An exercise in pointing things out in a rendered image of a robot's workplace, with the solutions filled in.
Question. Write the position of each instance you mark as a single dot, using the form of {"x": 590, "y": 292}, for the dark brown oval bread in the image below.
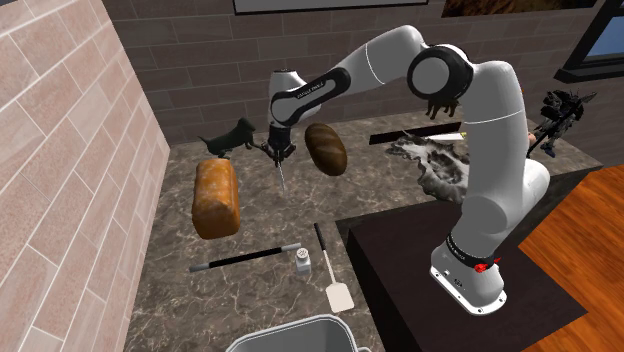
{"x": 325, "y": 148}

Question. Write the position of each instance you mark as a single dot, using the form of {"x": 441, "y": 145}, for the black rod with grey ends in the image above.
{"x": 244, "y": 257}

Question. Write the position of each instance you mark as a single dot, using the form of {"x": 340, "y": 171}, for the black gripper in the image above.
{"x": 280, "y": 136}

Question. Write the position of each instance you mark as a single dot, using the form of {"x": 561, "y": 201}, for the small black animal figure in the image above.
{"x": 441, "y": 110}

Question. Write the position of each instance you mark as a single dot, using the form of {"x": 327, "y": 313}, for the brown wall picture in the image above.
{"x": 516, "y": 6}

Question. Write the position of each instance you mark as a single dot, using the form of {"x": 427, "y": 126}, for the silver knife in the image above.
{"x": 281, "y": 179}

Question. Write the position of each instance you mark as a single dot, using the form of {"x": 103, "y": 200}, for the black dog figure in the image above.
{"x": 226, "y": 140}

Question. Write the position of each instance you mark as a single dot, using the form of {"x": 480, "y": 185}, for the orange rectangular bread loaf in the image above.
{"x": 216, "y": 199}

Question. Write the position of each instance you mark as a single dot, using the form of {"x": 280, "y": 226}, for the black framed window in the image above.
{"x": 592, "y": 44}

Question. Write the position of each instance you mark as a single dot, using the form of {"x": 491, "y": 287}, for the grey salt shaker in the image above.
{"x": 303, "y": 262}

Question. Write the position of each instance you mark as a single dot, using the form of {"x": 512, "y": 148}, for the grey metal bin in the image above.
{"x": 297, "y": 336}

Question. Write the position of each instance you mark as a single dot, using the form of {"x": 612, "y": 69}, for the dark robot stand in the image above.
{"x": 404, "y": 273}

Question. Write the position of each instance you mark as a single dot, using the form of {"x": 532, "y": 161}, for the black robot toy figure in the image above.
{"x": 560, "y": 117}

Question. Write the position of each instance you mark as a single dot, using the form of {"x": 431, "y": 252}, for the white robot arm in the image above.
{"x": 492, "y": 161}

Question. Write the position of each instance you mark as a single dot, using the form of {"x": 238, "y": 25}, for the grey marbled cloth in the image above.
{"x": 434, "y": 163}

